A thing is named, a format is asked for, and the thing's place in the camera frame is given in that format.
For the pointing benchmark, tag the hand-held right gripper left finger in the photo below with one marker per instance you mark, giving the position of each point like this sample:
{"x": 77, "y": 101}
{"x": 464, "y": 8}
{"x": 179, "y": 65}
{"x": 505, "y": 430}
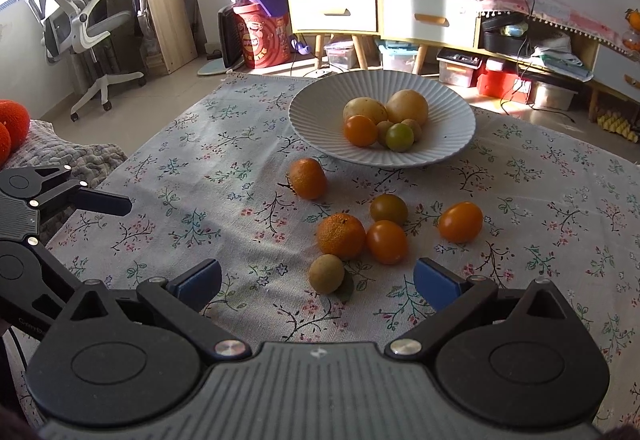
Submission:
{"x": 197, "y": 282}

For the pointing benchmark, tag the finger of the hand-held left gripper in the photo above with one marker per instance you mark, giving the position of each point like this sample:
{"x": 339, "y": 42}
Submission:
{"x": 100, "y": 202}
{"x": 55, "y": 267}

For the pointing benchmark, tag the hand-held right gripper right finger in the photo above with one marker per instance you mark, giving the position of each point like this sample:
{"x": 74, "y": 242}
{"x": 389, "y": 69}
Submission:
{"x": 437, "y": 285}

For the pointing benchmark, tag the orange tomato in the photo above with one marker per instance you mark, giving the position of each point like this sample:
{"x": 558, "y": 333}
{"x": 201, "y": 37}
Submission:
{"x": 387, "y": 241}
{"x": 360, "y": 130}
{"x": 460, "y": 221}

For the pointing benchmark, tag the green-orange tomato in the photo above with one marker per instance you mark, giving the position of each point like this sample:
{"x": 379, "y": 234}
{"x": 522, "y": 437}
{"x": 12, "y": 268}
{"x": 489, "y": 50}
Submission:
{"x": 388, "y": 209}

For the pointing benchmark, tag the wrinkly orange mandarin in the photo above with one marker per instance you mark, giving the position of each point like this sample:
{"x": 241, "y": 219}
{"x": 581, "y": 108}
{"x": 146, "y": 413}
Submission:
{"x": 307, "y": 177}
{"x": 341, "y": 236}

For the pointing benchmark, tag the tan longan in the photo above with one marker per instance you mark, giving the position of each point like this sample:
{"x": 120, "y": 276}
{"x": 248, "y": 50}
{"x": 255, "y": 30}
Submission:
{"x": 416, "y": 127}
{"x": 382, "y": 130}
{"x": 326, "y": 273}

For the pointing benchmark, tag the white ribbed plate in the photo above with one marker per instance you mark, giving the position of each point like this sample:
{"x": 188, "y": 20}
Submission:
{"x": 440, "y": 135}

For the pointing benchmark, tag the large smooth yellow fruit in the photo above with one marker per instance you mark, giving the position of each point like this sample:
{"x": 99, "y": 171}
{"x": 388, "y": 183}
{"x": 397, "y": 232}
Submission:
{"x": 407, "y": 106}

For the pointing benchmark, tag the large speckled yellow fruit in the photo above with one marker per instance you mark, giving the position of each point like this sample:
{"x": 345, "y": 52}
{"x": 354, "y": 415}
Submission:
{"x": 365, "y": 111}

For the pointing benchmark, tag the grey quilted blanket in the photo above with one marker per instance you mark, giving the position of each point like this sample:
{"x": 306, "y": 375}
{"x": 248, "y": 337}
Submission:
{"x": 75, "y": 155}

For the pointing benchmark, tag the orange fuzzy cushion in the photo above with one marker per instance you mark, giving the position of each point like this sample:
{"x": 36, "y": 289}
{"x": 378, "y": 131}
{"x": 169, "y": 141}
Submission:
{"x": 15, "y": 120}

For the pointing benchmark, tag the floral tablecloth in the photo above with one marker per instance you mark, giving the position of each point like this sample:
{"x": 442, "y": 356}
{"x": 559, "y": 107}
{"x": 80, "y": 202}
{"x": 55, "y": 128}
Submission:
{"x": 200, "y": 180}

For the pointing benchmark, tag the pale oval floor board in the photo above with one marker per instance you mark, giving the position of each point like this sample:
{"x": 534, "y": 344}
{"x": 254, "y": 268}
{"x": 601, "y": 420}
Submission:
{"x": 214, "y": 66}

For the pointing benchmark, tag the white office chair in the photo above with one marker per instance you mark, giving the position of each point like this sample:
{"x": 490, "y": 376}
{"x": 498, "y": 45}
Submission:
{"x": 65, "y": 25}

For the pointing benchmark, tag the light wooden desk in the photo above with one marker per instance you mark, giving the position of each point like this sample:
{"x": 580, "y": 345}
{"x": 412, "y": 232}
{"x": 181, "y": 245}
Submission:
{"x": 167, "y": 15}

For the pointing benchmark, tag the black panel heater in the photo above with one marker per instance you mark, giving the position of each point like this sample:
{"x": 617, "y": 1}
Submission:
{"x": 230, "y": 37}

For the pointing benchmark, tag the red storage box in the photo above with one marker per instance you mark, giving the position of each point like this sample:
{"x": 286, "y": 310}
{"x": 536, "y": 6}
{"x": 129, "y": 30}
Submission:
{"x": 502, "y": 81}

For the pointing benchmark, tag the black-lid clear storage box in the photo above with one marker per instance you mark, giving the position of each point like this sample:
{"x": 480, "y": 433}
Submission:
{"x": 457, "y": 69}

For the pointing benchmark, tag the translucent beige storage box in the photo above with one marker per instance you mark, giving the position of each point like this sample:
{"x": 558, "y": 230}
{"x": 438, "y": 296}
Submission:
{"x": 552, "y": 96}

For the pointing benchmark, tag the red printed bucket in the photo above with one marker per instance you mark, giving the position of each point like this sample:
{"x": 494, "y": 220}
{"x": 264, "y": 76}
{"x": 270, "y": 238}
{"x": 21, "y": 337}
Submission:
{"x": 262, "y": 40}

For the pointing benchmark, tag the blue-lid clear storage box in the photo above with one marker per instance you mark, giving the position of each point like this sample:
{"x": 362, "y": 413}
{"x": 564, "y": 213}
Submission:
{"x": 397, "y": 57}

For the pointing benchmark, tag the yellow egg tray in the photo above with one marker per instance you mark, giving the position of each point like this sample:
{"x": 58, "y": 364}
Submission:
{"x": 619, "y": 127}

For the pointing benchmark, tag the small clear storage box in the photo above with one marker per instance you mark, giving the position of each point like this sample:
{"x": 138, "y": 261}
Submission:
{"x": 341, "y": 56}

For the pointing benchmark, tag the black case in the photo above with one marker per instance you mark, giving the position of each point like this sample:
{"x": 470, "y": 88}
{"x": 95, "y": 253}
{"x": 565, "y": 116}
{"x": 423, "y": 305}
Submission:
{"x": 502, "y": 42}

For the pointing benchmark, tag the purple handheld device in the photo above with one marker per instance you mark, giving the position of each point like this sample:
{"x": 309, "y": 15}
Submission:
{"x": 300, "y": 46}

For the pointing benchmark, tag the pile of papers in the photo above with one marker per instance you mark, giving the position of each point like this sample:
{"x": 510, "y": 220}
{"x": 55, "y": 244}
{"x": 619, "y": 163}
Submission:
{"x": 562, "y": 57}

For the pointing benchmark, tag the wooden cabinet white drawer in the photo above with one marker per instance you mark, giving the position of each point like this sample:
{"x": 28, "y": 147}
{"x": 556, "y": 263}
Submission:
{"x": 430, "y": 17}

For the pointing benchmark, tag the low wooden cabinet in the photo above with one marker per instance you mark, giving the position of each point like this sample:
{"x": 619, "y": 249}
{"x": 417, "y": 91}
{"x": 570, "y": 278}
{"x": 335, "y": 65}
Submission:
{"x": 617, "y": 70}

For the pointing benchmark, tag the pink fringed cloth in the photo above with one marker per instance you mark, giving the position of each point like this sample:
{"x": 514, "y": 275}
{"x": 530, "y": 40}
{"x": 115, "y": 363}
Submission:
{"x": 550, "y": 10}

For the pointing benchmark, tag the orange fruit ornament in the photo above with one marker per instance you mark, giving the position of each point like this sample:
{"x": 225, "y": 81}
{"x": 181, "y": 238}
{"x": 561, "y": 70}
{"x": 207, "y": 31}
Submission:
{"x": 633, "y": 19}

